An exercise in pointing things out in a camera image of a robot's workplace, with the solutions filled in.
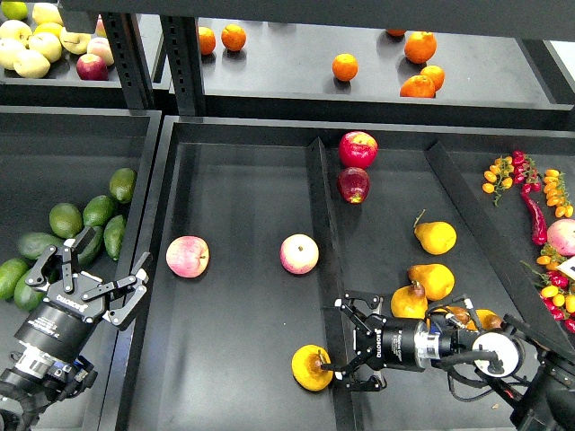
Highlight red apple on shelf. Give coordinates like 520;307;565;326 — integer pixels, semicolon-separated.
76;54;109;81

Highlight dark red apple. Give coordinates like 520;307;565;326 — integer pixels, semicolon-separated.
337;167;370;205

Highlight mixed cherry tomatoes lower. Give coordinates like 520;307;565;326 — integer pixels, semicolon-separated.
521;243;574;334

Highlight green avocado top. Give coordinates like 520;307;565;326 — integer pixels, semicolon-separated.
109;167;137;204

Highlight light green avocado edge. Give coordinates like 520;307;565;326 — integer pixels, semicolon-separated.
0;258;30;300

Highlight red chili pepper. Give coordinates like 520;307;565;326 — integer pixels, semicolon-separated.
520;184;547;246

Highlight green avocado bottom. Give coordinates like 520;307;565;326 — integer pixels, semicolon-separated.
13;270;46;312

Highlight orange right small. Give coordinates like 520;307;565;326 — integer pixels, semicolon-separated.
420;65;446;92

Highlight green avocado by wall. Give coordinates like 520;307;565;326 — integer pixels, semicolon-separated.
103;215;126;260

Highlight pink apple right edge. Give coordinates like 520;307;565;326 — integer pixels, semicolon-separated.
547;218;575;257

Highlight pale yellow apple front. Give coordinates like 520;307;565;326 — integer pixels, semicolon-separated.
13;49;50;79

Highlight green lime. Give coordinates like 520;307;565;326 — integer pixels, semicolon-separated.
1;1;28;21

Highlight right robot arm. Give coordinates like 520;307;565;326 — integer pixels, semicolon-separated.
318;291;574;430

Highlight black shelf post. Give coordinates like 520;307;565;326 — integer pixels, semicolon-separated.
160;15;207;117

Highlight yellow pear middle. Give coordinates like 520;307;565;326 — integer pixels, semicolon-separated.
407;263;456;301

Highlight black left tray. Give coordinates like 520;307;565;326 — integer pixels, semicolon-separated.
1;106;162;430

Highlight bright red apple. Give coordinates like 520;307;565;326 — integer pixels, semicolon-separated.
339;131;378;170

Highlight yellow pear with stem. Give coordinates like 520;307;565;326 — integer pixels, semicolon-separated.
413;209;457;255

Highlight orange cherry tomato bunch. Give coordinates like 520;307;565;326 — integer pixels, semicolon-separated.
482;156;515;207

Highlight pink apple left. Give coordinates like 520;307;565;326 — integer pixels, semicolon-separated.
165;235;209;278

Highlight yellow cherry tomato bunch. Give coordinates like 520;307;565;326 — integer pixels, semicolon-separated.
544;169;574;218

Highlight large orange upper right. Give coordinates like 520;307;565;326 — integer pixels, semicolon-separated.
403;31;438;64

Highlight red cherry tomato bunch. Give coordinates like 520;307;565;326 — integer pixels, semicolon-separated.
511;150;542;193

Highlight yellow pear brown spot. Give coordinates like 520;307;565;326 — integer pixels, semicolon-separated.
291;344;333;391

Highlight black tray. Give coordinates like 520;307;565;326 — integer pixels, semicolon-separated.
1;106;162;430
101;117;574;430

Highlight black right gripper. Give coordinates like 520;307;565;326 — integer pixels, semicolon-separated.
320;290;426;391

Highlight yellow pear brown end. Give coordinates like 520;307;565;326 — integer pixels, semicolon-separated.
431;305;502;330

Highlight yellow pear lower left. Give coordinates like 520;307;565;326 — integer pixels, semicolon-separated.
391;281;428;319

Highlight black centre tray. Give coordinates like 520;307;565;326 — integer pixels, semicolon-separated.
101;117;574;430

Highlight dark avocado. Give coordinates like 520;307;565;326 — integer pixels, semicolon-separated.
17;232;64;260
75;226;103;268

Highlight orange front right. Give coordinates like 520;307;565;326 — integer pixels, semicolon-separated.
400;75;436;98

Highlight dark avocado left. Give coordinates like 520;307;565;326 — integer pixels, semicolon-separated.
17;232;64;260

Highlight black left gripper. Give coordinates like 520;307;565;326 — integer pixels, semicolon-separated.
15;237;152;363

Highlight orange centre shelf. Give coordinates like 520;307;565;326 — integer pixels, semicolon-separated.
332;53;358;82

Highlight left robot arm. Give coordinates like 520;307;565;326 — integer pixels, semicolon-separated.
1;227;152;430

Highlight green avocado upper middle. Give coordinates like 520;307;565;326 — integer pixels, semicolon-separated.
83;195;117;227

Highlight orange at post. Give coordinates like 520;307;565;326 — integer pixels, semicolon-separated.
198;26;217;56

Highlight pink apple centre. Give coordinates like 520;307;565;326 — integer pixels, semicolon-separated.
279;233;319;275

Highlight dark avocado centre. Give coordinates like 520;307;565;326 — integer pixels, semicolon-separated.
75;226;103;268

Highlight pink apple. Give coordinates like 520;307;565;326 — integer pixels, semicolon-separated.
279;233;319;275
165;235;209;278

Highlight green avocado round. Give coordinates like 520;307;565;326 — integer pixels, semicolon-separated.
49;202;84;239

